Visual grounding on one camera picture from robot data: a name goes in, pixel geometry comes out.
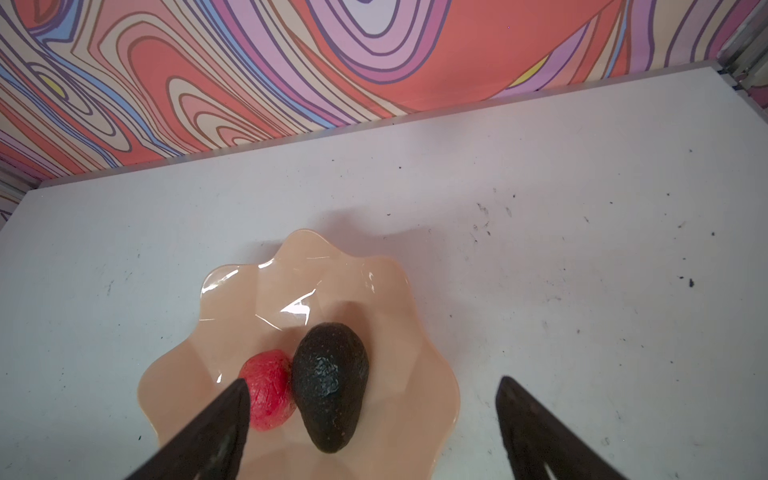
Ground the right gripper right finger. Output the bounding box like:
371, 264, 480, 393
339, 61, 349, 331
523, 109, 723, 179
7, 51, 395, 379
495, 376, 623, 479

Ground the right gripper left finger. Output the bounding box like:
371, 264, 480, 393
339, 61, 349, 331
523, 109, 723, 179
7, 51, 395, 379
128, 379, 250, 480

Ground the red fake strawberry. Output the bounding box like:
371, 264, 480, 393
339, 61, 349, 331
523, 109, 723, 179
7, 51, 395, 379
239, 349, 296, 432

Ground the dark fake avocado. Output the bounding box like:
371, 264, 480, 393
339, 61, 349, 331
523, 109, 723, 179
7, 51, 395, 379
291, 322, 370, 454

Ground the peach scalloped fruit bowl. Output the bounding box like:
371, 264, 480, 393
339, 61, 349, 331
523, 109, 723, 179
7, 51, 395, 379
137, 230, 460, 479

